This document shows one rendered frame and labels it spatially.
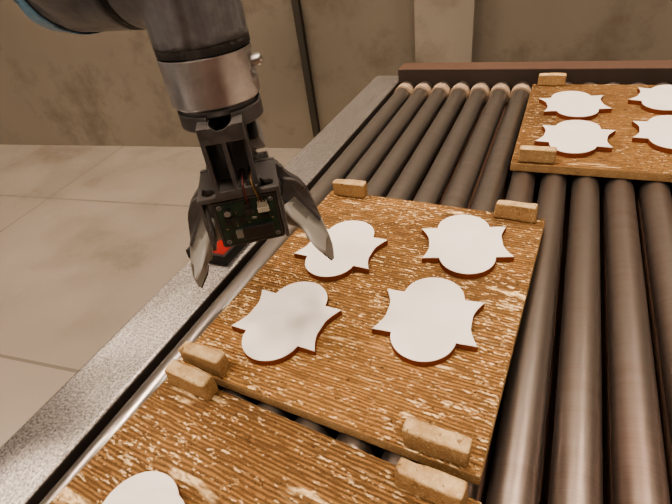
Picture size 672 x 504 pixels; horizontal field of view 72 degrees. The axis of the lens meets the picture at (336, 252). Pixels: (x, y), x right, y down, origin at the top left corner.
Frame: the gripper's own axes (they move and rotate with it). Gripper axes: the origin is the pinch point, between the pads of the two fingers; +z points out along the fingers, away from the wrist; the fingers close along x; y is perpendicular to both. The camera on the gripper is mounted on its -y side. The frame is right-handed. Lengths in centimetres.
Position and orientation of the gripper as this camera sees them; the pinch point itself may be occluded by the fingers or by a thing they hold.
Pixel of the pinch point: (267, 269)
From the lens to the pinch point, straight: 53.6
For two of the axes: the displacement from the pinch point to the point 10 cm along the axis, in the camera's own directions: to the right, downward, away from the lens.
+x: 9.8, -2.1, 0.7
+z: 1.2, 8.0, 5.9
